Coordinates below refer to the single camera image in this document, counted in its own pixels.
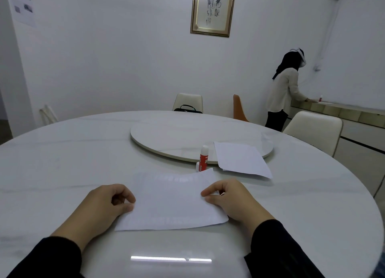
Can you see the person's left hand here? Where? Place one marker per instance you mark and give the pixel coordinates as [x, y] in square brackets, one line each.
[96, 207]

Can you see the person's right hand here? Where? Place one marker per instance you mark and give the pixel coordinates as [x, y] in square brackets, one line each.
[239, 204]

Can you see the person's left thumb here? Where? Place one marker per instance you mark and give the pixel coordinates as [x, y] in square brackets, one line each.
[121, 209]

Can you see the person's right thumb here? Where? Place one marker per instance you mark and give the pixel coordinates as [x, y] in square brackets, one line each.
[214, 199]

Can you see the white paper sheet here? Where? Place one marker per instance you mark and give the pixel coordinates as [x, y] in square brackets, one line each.
[171, 199]

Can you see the person's right forearm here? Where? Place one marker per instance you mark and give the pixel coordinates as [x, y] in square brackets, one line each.
[276, 250]

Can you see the person's left forearm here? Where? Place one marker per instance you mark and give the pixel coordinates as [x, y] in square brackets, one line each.
[48, 259]

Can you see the stack of white paper sheets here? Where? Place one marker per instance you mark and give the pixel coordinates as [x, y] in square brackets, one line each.
[240, 159]

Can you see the white marble turntable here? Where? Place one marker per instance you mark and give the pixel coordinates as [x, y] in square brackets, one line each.
[180, 136]

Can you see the orange chair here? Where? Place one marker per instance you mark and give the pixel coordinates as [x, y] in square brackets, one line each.
[239, 109]

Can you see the black handbag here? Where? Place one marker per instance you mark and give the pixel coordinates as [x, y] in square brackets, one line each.
[188, 109]

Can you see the white chair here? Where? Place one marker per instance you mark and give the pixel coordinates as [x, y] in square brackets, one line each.
[188, 99]
[314, 130]

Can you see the white folded rack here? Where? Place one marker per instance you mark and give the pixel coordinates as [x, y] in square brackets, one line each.
[48, 114]

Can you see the white sideboard with beige top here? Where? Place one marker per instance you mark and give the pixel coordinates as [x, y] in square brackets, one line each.
[361, 136]

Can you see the gold framed calligraphy picture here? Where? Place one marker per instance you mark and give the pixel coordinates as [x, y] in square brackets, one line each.
[213, 10]

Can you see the paper notice with photos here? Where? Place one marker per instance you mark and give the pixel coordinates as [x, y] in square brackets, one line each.
[23, 5]

